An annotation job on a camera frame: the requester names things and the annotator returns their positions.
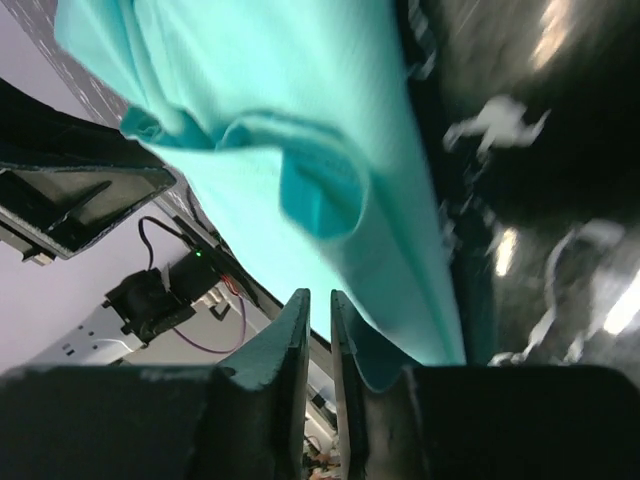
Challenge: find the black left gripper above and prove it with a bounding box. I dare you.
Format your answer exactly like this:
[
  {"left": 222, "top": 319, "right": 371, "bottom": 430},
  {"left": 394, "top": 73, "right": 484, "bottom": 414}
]
[{"left": 1, "top": 82, "right": 220, "bottom": 344}]

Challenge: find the teal t shirt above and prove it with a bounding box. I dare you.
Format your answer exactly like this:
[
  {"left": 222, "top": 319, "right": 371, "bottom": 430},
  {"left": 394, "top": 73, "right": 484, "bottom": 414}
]
[{"left": 54, "top": 1, "right": 466, "bottom": 366}]

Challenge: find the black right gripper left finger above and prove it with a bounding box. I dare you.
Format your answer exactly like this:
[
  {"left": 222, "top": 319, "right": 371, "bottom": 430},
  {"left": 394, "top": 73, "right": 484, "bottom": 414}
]
[{"left": 1, "top": 289, "right": 310, "bottom": 479}]

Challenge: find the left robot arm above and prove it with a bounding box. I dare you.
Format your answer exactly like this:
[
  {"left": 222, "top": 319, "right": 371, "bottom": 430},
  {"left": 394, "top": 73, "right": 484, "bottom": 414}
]
[{"left": 1, "top": 83, "right": 270, "bottom": 365}]

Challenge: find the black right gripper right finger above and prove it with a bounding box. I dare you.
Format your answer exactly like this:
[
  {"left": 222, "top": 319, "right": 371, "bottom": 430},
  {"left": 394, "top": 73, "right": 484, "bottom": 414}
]
[{"left": 330, "top": 291, "right": 639, "bottom": 479}]

